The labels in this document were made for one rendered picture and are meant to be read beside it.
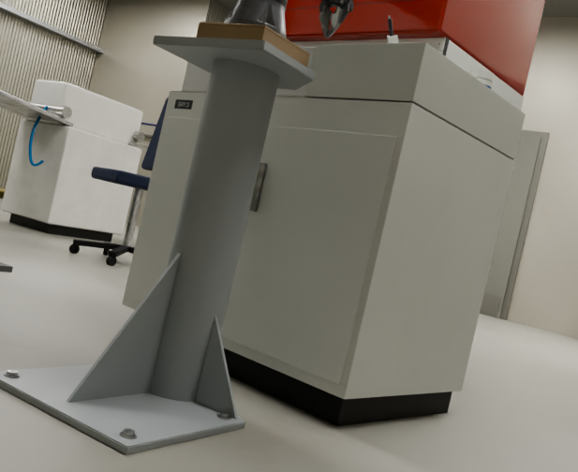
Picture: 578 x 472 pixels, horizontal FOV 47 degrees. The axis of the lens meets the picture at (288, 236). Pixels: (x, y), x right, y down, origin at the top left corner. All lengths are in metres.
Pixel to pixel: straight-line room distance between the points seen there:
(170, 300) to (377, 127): 0.66
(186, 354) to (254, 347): 0.34
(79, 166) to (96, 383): 4.20
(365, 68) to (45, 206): 4.06
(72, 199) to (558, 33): 5.69
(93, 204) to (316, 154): 4.08
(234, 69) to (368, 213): 0.47
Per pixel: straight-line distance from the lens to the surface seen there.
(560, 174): 8.03
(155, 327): 1.55
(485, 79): 2.19
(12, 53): 10.85
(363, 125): 1.73
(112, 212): 5.89
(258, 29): 1.52
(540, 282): 7.92
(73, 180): 5.57
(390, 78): 1.72
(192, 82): 2.25
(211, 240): 1.52
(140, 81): 10.82
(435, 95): 1.75
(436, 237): 1.84
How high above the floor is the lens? 0.45
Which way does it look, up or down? 1 degrees down
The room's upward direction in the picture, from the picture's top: 13 degrees clockwise
